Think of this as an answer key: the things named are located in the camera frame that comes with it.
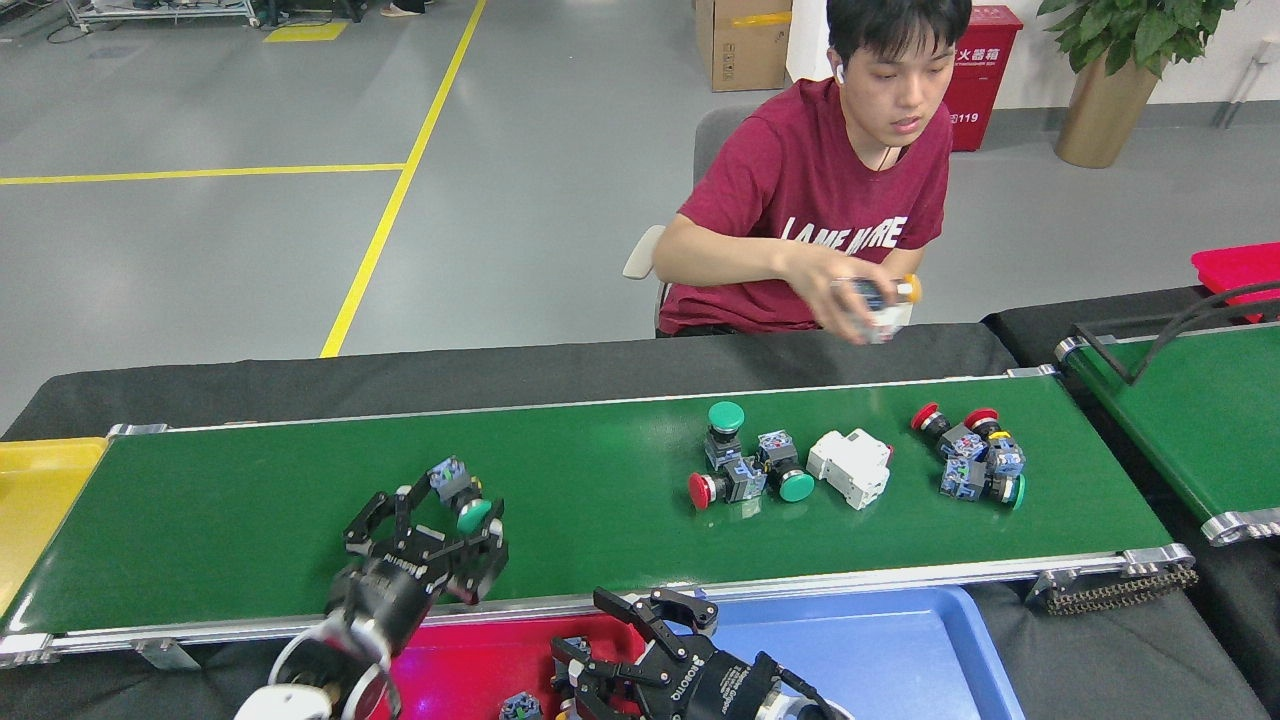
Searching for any yellow plastic tray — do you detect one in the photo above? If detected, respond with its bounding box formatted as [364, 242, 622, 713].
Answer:
[0, 437, 109, 616]

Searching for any black cable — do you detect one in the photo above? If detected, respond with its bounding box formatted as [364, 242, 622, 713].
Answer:
[1075, 283, 1280, 386]

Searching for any person's right hand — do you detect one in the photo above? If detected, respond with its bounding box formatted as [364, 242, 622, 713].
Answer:
[788, 240, 898, 344]

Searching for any blue plastic tray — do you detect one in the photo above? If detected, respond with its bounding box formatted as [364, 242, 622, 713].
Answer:
[700, 585, 1026, 720]

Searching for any grey office chair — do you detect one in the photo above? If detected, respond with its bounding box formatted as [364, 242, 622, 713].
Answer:
[622, 105, 766, 336]

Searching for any metal cart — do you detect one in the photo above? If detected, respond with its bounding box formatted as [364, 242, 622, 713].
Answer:
[65, 0, 261, 29]

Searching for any black drive chain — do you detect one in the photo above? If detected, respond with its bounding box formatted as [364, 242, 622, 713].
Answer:
[1045, 565, 1199, 616]

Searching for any white wall conduit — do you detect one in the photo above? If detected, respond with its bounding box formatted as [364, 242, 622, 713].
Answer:
[1215, 38, 1280, 129]

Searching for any potted plant in gold pot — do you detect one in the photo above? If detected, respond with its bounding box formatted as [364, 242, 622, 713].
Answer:
[1037, 0, 1241, 169]

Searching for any red fire extinguisher cabinet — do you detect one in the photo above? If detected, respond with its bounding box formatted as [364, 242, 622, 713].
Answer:
[940, 5, 1024, 153]

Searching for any cardboard box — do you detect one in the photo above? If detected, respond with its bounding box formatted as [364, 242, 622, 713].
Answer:
[695, 0, 793, 93]

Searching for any red plastic tray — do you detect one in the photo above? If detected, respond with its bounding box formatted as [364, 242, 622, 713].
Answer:
[370, 610, 651, 720]

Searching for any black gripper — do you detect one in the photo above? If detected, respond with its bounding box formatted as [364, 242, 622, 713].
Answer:
[325, 468, 509, 651]
[550, 587, 801, 720]

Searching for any red plastic bin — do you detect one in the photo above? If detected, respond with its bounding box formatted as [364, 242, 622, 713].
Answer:
[1190, 242, 1280, 321]

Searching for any red yellow-ringed push button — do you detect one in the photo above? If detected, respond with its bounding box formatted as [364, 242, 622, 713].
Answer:
[963, 407, 1027, 478]

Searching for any green conveyor belt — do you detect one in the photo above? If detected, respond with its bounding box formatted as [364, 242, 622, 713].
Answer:
[1055, 322, 1280, 546]
[0, 365, 1199, 669]

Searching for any green push button switch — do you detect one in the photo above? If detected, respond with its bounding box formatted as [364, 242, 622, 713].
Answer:
[939, 458, 1027, 509]
[703, 401, 747, 471]
[755, 430, 816, 504]
[428, 457, 494, 535]

